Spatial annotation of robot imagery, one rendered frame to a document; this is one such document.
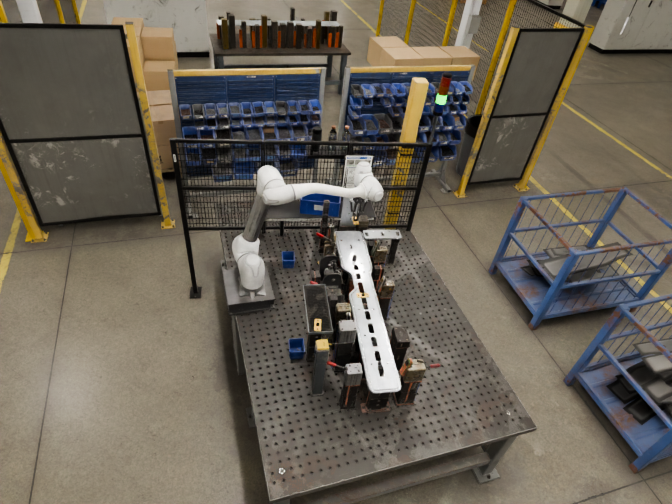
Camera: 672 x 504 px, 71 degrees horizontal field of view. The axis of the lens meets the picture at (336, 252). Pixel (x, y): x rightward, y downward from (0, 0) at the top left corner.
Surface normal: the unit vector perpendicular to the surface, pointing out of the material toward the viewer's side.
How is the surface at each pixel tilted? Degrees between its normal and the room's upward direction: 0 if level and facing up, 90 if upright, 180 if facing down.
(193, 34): 90
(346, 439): 0
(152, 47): 90
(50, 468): 0
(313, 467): 0
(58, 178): 90
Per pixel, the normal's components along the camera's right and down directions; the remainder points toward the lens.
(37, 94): 0.25, 0.67
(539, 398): 0.10, -0.74
